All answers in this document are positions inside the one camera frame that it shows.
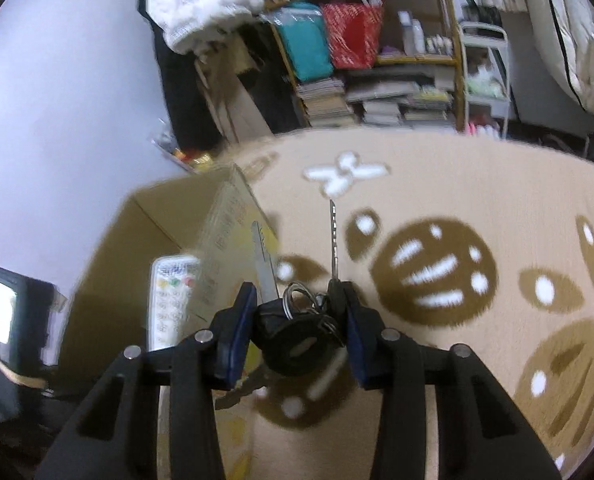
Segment pale green cloth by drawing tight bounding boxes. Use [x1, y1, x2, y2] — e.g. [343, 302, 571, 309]
[467, 67, 505, 98]

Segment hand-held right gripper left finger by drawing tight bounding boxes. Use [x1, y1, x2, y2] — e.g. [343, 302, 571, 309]
[34, 281, 259, 480]

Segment black key bunch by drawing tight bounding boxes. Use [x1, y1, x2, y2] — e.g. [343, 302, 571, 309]
[214, 199, 350, 411]

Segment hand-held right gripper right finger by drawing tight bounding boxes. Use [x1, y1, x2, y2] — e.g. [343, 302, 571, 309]
[339, 280, 563, 480]

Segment row of small bottles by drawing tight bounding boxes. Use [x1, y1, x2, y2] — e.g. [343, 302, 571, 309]
[424, 35, 455, 55]

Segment stack of books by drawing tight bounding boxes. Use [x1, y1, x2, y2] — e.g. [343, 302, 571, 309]
[347, 67, 455, 128]
[294, 77, 355, 128]

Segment red patterned bag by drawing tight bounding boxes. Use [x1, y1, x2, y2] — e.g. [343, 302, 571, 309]
[321, 0, 384, 70]

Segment black coat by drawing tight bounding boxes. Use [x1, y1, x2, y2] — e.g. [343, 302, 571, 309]
[139, 0, 223, 148]

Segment wooden bookshelf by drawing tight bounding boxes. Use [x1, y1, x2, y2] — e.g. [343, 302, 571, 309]
[249, 0, 465, 131]

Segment white rolling cart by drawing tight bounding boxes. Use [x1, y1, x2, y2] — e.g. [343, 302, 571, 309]
[460, 21, 510, 138]

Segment leaning cardboard sheets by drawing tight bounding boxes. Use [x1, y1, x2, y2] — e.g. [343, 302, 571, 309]
[194, 35, 273, 143]

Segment white remote control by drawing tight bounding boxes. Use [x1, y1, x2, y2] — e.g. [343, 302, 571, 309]
[148, 255, 201, 352]

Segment teal bag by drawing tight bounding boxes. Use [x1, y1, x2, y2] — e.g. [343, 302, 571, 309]
[277, 2, 334, 82]

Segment white puffer jacket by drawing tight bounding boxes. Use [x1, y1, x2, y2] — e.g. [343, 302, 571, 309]
[144, 0, 265, 53]

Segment clear bag with yellow items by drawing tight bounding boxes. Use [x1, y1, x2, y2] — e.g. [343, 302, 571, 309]
[149, 120, 215, 173]

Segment cardboard box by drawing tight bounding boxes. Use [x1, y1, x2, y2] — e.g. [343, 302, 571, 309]
[57, 162, 280, 480]

